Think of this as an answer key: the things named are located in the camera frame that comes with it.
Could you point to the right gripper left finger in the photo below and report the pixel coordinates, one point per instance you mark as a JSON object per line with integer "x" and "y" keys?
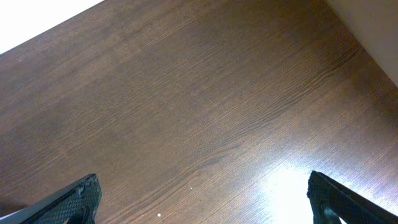
{"x": 75, "y": 203}

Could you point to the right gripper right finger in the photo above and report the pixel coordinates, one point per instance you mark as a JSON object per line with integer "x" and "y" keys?
{"x": 332, "y": 202}

